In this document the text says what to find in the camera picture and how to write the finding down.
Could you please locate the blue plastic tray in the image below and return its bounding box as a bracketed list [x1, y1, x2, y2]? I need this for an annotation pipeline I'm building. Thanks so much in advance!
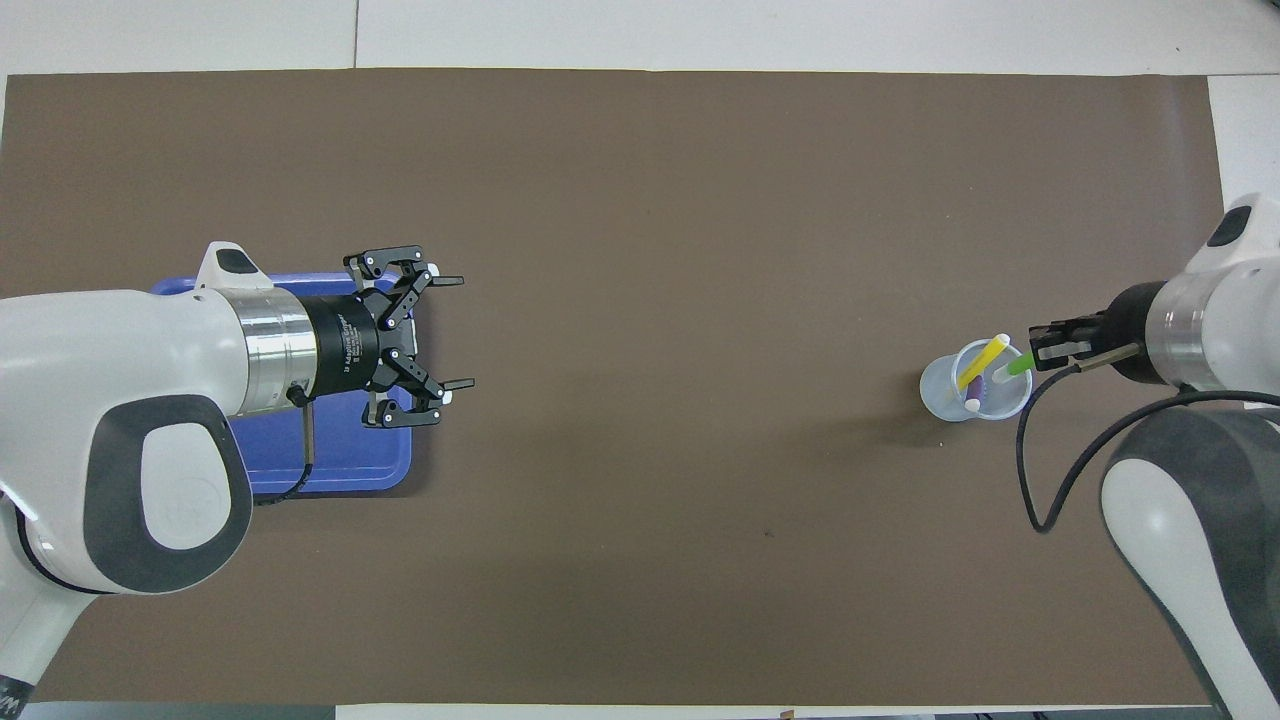
[150, 272, 414, 497]

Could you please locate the yellow pen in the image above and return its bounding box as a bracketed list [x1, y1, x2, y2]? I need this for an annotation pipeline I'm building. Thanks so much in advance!
[955, 333, 1012, 394]

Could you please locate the brown table mat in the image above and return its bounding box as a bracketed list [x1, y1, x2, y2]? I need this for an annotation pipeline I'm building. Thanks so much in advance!
[0, 68, 1261, 707]

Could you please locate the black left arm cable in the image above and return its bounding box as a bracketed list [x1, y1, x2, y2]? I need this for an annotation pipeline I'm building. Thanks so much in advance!
[254, 384, 317, 507]

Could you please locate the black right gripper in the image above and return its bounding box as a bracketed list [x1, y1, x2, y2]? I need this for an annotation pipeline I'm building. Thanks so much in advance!
[1029, 281, 1172, 387]

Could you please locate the translucent plastic cup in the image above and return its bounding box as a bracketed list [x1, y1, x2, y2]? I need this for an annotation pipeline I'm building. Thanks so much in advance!
[919, 339, 1034, 423]

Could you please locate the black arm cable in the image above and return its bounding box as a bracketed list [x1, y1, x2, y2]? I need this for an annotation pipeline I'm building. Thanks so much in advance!
[1014, 341, 1280, 535]
[254, 384, 317, 507]

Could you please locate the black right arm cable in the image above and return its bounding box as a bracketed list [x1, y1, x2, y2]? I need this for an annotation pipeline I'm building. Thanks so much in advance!
[1014, 341, 1280, 535]

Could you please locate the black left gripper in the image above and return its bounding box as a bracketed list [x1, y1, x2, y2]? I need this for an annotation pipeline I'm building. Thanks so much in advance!
[299, 244, 477, 430]

